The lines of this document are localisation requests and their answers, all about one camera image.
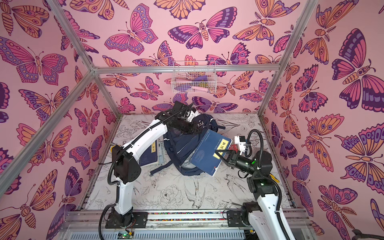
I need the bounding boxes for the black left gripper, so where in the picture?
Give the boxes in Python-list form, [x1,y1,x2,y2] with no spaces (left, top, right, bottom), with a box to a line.
[175,118,203,135]

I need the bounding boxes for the blue notebook with yellow label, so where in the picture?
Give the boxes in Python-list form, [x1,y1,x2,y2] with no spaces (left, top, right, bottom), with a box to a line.
[189,130,232,177]

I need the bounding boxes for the navy blue student backpack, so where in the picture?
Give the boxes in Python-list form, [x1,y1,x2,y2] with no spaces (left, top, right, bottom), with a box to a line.
[150,114,226,176]

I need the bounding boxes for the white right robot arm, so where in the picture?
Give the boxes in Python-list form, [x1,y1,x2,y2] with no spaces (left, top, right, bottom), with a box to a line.
[215,129,295,240]

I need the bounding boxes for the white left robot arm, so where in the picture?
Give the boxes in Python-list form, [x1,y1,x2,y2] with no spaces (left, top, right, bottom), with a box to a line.
[98,102,201,240]

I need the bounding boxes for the green circuit board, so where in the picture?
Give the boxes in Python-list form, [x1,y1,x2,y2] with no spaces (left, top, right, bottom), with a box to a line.
[118,231,134,240]

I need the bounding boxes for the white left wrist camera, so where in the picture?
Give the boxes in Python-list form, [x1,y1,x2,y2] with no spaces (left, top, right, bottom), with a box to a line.
[186,111,200,122]

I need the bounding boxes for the white wire basket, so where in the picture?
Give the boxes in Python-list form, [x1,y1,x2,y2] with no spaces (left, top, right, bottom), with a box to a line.
[170,60,218,94]

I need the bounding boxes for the yellow handled pliers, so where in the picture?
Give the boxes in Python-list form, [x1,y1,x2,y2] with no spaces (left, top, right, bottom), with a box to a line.
[270,174,280,183]

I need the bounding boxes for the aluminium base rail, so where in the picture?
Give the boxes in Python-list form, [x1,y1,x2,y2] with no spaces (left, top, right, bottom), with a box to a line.
[59,209,313,240]

